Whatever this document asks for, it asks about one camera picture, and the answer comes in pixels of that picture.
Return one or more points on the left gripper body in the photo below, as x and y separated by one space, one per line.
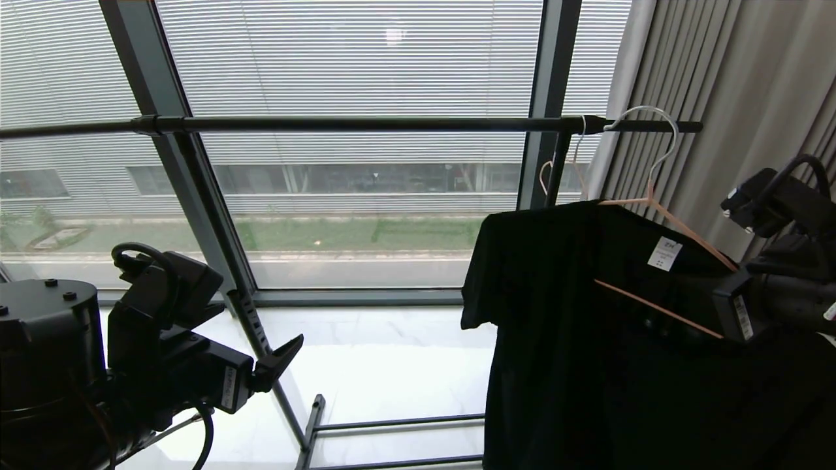
196 378

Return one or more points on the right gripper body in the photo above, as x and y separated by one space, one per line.
784 303

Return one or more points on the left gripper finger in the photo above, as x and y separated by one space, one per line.
277 365

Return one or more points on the pink clothes hanger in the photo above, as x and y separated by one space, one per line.
653 189
578 156

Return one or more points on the black garment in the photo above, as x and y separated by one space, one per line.
575 339

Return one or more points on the black clothes rack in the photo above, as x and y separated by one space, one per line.
366 123

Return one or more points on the beige curtain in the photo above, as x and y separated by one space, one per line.
731 85

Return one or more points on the window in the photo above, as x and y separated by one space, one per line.
163 85

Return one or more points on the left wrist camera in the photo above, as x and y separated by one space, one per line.
189 281

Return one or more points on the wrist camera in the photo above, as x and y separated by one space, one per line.
189 281
771 202

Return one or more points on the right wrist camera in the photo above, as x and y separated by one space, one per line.
771 202

